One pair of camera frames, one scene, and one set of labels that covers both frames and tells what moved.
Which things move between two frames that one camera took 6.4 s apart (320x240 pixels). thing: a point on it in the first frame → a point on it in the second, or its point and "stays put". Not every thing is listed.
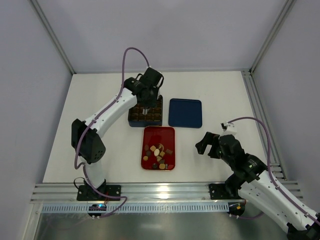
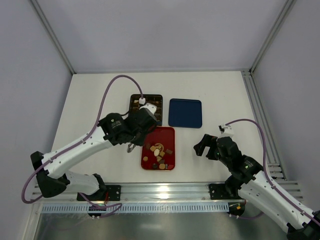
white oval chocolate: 156,152 stays put
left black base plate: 87,193 stays put
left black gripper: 146,100 → 139,139
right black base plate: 225,191 stays put
